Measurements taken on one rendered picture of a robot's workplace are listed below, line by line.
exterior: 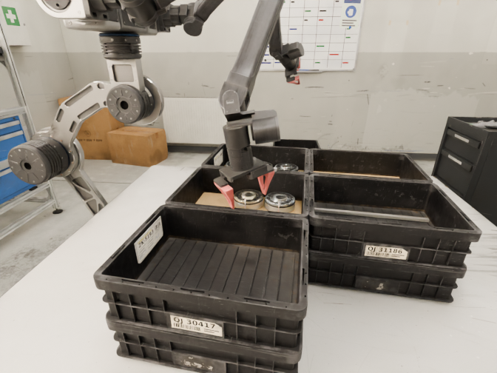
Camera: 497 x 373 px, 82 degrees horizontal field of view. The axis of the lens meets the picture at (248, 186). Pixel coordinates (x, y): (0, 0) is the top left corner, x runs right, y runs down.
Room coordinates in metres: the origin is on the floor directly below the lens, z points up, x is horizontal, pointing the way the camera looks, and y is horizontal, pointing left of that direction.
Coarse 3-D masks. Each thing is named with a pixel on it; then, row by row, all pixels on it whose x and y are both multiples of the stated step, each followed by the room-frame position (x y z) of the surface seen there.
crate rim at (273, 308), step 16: (160, 208) 0.67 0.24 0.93; (176, 208) 0.68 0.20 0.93; (192, 208) 0.67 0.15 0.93; (208, 208) 0.68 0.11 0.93; (144, 224) 0.59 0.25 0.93; (304, 224) 0.59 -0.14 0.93; (128, 240) 0.53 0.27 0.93; (304, 240) 0.55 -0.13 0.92; (112, 256) 0.47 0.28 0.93; (304, 256) 0.47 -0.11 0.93; (96, 272) 0.43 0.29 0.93; (304, 272) 0.43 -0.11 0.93; (112, 288) 0.40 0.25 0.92; (128, 288) 0.39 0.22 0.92; (144, 288) 0.39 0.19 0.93; (160, 288) 0.39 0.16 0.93; (176, 288) 0.39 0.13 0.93; (192, 288) 0.39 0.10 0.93; (304, 288) 0.39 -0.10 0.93; (192, 304) 0.37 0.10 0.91; (208, 304) 0.37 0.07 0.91; (224, 304) 0.36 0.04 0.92; (240, 304) 0.35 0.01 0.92; (256, 304) 0.35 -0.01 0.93; (272, 304) 0.35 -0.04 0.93; (288, 304) 0.35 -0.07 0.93; (304, 304) 0.35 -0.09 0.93
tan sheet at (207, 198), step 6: (204, 192) 0.97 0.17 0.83; (210, 192) 0.97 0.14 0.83; (204, 198) 0.92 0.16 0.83; (210, 198) 0.92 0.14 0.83; (216, 198) 0.92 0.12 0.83; (222, 198) 0.92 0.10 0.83; (264, 198) 0.92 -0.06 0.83; (204, 204) 0.88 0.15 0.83; (210, 204) 0.88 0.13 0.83; (216, 204) 0.88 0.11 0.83; (222, 204) 0.88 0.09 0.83; (228, 204) 0.88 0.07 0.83; (264, 204) 0.88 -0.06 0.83; (300, 204) 0.88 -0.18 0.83; (294, 210) 0.84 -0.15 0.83; (300, 210) 0.84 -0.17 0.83
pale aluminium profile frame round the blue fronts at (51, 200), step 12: (0, 24) 2.27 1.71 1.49; (0, 36) 2.25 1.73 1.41; (12, 60) 2.27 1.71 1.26; (12, 72) 2.25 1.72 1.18; (24, 96) 2.28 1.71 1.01; (24, 108) 2.25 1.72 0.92; (24, 120) 2.25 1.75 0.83; (0, 168) 1.87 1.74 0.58; (24, 192) 2.04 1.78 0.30; (36, 192) 2.10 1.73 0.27; (48, 192) 2.25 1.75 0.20; (12, 204) 1.89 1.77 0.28; (48, 204) 2.18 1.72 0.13; (24, 216) 1.96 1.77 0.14; (12, 228) 1.81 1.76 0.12
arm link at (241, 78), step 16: (272, 0) 0.80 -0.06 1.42; (256, 16) 0.78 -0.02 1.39; (272, 16) 0.77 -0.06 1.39; (256, 32) 0.76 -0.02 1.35; (272, 32) 0.79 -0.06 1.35; (240, 48) 0.74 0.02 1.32; (256, 48) 0.73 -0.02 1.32; (240, 64) 0.71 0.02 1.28; (256, 64) 0.72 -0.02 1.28; (240, 80) 0.69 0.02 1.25; (240, 96) 0.66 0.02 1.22
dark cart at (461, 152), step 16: (448, 128) 2.05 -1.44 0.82; (464, 128) 1.85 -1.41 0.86; (480, 128) 1.71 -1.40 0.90; (448, 144) 2.01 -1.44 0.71; (464, 144) 1.83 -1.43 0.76; (480, 144) 1.68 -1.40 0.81; (496, 144) 1.63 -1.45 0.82; (448, 160) 1.95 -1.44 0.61; (464, 160) 1.78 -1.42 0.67; (480, 160) 1.63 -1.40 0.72; (496, 160) 1.63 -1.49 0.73; (448, 176) 1.89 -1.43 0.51; (464, 176) 1.73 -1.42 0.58; (480, 176) 1.63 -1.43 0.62; (496, 176) 1.62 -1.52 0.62; (464, 192) 1.65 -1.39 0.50; (480, 192) 1.63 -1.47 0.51; (496, 192) 1.62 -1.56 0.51; (480, 208) 1.63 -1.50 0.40; (496, 208) 1.62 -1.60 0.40; (496, 224) 1.61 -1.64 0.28
